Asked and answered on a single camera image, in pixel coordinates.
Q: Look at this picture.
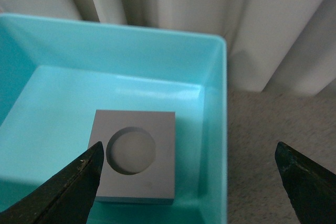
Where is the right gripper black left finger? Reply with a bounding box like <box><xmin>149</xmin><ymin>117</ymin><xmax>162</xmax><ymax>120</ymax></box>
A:
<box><xmin>1</xmin><ymin>142</ymin><xmax>104</xmax><ymax>223</ymax></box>

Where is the light blue plastic box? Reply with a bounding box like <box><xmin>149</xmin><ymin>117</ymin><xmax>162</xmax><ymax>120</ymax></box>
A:
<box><xmin>1</xmin><ymin>14</ymin><xmax>227</xmax><ymax>223</ymax></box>

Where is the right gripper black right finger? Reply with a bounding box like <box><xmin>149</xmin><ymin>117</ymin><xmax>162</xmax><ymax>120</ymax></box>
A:
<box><xmin>275</xmin><ymin>142</ymin><xmax>335</xmax><ymax>223</ymax></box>

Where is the gray block with round recess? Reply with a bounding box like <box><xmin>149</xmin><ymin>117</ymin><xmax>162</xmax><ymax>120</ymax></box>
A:
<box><xmin>89</xmin><ymin>110</ymin><xmax>175</xmax><ymax>205</ymax></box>

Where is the white curtain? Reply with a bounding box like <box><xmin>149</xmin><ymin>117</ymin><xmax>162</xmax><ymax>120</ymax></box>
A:
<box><xmin>1</xmin><ymin>0</ymin><xmax>335</xmax><ymax>97</ymax></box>

